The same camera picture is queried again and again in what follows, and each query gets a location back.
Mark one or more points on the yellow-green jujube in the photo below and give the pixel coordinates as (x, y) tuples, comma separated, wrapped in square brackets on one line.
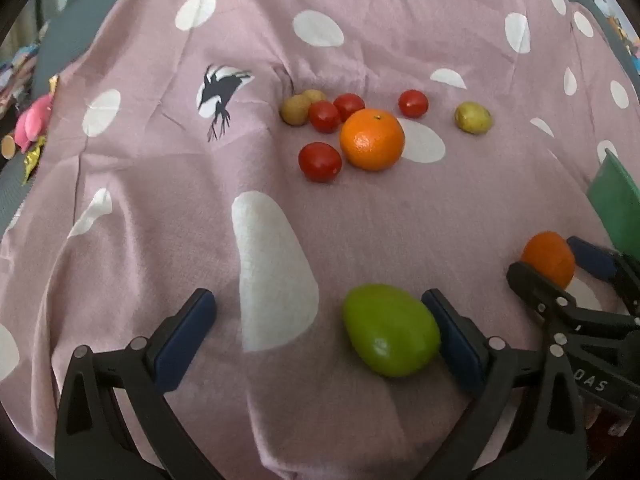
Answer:
[(473, 117)]

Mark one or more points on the gold foil wrapper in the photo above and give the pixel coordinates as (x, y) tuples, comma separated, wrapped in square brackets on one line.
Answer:
[(34, 157)]

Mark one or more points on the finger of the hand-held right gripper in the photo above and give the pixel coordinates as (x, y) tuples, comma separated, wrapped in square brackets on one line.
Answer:
[(535, 285), (595, 260)]

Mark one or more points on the green plastic bowl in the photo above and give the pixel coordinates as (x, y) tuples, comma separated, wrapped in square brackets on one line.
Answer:
[(617, 200)]

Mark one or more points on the red cherry tomato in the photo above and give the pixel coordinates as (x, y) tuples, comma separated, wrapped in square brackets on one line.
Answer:
[(324, 116), (350, 105), (413, 103), (320, 161)]

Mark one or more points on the green avocado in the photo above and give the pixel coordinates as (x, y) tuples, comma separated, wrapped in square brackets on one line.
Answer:
[(390, 330)]

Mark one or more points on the brown longan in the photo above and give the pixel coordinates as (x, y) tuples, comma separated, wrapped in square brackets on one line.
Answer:
[(315, 96), (294, 111)]

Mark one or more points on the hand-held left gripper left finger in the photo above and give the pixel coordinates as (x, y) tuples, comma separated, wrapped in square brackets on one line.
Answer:
[(186, 340)]

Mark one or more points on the large orange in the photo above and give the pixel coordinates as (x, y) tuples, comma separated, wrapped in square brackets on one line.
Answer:
[(372, 140)]

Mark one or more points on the pink plush toy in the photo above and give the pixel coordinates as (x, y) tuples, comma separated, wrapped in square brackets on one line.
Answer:
[(32, 120)]

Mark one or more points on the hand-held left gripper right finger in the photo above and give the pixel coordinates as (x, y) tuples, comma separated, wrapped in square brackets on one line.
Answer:
[(456, 342)]

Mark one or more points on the small orange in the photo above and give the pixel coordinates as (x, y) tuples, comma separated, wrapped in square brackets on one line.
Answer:
[(550, 255)]

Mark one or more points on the pink polka-dot blanket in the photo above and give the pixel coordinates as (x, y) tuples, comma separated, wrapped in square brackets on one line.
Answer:
[(400, 220)]

